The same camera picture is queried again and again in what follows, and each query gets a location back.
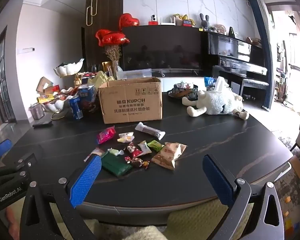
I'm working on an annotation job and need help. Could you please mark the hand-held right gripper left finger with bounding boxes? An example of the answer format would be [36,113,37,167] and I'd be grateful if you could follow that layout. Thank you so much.
[20,154,102,240]

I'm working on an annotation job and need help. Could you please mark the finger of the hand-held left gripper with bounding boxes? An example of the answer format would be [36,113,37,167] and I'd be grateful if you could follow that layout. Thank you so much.
[0,153,38,188]
[0,139,13,160]

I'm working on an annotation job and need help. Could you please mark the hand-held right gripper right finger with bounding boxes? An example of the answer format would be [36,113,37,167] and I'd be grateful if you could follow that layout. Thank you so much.
[202,154,285,240]

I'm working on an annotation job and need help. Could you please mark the pink and white packet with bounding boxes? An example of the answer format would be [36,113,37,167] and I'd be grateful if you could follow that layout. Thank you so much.
[84,147,105,162]

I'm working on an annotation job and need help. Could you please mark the dark green packet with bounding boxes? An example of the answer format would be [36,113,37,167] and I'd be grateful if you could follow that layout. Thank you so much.
[101,153,133,178]

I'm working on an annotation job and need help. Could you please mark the pale green candy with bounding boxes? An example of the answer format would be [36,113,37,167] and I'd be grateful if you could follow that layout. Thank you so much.
[107,148,125,157]

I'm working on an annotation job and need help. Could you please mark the pink snack packet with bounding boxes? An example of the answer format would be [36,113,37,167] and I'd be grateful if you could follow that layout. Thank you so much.
[96,126,117,145]

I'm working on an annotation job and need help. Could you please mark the red and white packet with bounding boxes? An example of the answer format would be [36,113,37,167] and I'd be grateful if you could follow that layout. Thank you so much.
[126,142,143,158]

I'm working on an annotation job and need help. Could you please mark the brown paper snack bag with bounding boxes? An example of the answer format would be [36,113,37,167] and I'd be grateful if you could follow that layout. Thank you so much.
[151,142,188,171]

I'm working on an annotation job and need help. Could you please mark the white packet with yellow edge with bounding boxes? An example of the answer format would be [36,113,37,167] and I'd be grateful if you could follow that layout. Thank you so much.
[117,131,135,143]

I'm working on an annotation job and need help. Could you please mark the small white orange packet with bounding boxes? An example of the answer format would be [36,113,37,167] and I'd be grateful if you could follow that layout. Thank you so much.
[137,141,152,155]

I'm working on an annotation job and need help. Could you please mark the small light green packet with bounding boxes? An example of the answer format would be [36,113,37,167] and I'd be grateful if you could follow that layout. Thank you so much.
[147,140,165,152]

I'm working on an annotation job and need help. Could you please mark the white and grey snack bar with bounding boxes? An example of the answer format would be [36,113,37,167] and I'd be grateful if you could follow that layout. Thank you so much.
[135,122,165,140]

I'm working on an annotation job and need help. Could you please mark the printed cardboard box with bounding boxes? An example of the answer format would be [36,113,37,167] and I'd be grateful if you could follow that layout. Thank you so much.
[98,77,163,124]

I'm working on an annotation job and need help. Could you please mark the cream woven chair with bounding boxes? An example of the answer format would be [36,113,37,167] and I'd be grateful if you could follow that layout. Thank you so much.
[82,200,253,240]

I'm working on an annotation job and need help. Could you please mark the black remote control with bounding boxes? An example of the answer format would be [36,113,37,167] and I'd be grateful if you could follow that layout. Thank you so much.
[32,120,53,128]

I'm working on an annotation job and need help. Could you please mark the small grey bin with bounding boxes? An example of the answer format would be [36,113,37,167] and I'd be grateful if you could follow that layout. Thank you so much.
[29,102,45,120]

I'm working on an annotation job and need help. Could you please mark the yellow snack packet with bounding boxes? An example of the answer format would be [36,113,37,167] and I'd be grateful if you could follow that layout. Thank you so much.
[37,94,55,103]

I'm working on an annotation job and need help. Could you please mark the black framed glass door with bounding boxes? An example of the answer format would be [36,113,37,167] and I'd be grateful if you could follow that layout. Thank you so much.
[0,26,17,130]

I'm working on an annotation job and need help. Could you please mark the blue drink can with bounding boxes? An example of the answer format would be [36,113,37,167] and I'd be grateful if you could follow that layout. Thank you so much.
[69,96,83,120]

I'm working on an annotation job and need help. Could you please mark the brown cardboard holder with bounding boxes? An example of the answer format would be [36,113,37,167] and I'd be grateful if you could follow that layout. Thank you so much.
[36,77,53,93]

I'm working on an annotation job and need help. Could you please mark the white plush sheep toy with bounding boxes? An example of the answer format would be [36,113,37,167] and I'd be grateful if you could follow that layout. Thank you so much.
[182,89,250,120]

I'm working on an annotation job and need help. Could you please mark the red flat box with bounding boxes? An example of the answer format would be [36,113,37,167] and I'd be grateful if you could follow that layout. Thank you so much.
[44,85,61,95]

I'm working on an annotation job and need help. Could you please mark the patterned rug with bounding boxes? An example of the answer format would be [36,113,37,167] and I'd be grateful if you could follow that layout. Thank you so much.
[275,155,300,240]

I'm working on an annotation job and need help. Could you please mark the flat cardboard piece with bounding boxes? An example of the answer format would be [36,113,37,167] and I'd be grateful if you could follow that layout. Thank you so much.
[289,155,300,178]

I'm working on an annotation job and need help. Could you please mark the blue snack bag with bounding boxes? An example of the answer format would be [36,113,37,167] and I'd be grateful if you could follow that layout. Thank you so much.
[77,85,98,112]

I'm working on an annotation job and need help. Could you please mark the white tissue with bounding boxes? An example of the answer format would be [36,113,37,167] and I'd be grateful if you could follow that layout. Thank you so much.
[214,76,230,92]

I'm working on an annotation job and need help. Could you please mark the pale yellow boxes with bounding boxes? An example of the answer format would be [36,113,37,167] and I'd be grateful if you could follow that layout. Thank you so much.
[87,71,114,88]

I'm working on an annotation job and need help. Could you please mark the grey piano bench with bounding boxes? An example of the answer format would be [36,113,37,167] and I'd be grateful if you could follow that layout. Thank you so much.
[240,78,270,103]

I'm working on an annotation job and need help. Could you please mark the white shell tiered tray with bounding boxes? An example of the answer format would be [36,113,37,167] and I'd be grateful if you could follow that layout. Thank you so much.
[39,59,84,120]

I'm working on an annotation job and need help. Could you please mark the glass vase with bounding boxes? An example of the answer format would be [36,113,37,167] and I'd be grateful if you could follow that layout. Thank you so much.
[111,60,123,79]

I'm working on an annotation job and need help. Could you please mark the clear plastic bag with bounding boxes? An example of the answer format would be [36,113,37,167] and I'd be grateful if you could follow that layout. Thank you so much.
[116,69,153,80]

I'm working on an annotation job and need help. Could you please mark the black upright piano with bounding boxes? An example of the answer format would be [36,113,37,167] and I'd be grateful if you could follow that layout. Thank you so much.
[207,31,268,98]

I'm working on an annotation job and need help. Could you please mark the dried flower bouquet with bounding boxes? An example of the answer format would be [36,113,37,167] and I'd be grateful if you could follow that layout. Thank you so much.
[104,44,122,63]

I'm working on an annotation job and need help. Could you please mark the large black television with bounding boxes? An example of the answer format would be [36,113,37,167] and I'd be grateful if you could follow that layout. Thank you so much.
[122,25,208,72]

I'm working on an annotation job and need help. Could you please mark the red heart balloon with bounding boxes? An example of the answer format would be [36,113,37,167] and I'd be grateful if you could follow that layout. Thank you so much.
[95,29,130,47]
[119,13,140,28]

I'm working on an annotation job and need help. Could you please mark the grey rabbit figurine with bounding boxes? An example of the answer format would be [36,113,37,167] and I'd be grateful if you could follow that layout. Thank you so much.
[199,13,210,28]

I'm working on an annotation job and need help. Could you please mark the white router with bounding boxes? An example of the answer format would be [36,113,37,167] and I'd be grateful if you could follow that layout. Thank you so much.
[161,16,177,26]

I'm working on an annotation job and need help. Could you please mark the gold wall ornament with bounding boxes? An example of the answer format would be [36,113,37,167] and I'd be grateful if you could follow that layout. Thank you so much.
[86,0,98,27]

